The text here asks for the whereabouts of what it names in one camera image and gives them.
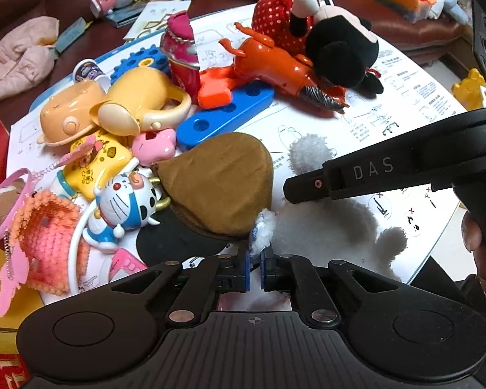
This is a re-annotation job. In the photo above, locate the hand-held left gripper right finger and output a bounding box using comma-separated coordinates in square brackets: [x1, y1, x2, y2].
[259, 249, 406, 330]

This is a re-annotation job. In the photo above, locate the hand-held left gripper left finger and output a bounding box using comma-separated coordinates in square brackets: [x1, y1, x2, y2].
[109, 239, 252, 330]

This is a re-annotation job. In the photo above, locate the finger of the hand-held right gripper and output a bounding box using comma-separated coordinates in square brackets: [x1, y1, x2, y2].
[283, 163, 333, 205]

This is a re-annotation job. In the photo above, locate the white plush toy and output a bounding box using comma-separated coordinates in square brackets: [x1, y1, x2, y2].
[249, 134, 408, 281]

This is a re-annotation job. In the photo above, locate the blue robot cat figure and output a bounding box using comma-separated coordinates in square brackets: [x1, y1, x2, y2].
[83, 170, 171, 254]

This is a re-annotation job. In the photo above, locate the red gift box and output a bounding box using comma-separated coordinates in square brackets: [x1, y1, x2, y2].
[0, 97, 45, 389]

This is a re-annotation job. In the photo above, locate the yellow block toy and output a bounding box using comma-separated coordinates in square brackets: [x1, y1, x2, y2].
[452, 68, 486, 110]

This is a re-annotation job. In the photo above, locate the black round pad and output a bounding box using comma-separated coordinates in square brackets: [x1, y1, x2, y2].
[135, 211, 231, 266]

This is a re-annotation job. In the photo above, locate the brown plush pouch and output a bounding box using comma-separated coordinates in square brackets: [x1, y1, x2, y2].
[151, 132, 274, 241]

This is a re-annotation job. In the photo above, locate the white instruction sheet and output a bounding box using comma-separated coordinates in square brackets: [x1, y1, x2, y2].
[8, 0, 468, 304]

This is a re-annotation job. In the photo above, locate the blue plastic bar with holes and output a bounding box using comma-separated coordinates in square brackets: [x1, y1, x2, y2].
[176, 87, 275, 152]

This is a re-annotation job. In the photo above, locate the pink toy phone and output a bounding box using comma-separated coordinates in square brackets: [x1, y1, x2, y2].
[105, 248, 148, 282]

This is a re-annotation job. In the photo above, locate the orange toy drill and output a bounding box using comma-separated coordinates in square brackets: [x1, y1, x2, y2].
[198, 21, 351, 115]

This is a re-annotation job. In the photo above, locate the mouse plush in polka-dot dress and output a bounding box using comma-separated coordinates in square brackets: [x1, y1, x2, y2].
[253, 0, 385, 95]

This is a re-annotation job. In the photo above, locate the pink pig toy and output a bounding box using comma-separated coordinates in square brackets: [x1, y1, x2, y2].
[132, 127, 177, 167]

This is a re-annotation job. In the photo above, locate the white headband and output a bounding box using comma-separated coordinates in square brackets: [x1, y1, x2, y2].
[67, 206, 102, 292]

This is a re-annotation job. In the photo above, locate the yellow printed toy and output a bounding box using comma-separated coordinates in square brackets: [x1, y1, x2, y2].
[57, 130, 140, 201]

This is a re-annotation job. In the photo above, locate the magenta toy shoe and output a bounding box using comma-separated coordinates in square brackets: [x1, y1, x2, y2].
[160, 10, 203, 106]

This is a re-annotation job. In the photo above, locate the orange pink beaded basket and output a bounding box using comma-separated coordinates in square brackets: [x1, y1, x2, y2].
[14, 188, 92, 294]

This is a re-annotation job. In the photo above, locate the blue plastic gear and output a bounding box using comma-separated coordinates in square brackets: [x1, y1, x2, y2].
[110, 46, 171, 86]

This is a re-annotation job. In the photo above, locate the pink beaded wing piece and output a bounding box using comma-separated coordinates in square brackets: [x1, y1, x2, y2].
[0, 243, 31, 319]

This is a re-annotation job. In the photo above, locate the peach plastic toy bowl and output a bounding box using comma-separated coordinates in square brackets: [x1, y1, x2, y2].
[36, 80, 108, 147]

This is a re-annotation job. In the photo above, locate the small purple white cup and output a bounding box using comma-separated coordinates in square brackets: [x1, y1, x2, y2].
[73, 59, 110, 87]

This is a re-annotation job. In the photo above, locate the pink hoop with bear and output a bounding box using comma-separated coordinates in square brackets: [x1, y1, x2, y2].
[0, 168, 35, 242]

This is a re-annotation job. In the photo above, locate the teal card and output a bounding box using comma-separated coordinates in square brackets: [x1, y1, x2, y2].
[54, 17, 87, 53]

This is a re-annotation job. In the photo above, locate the pink padded cloth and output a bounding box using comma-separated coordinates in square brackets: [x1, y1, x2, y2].
[0, 16, 61, 103]

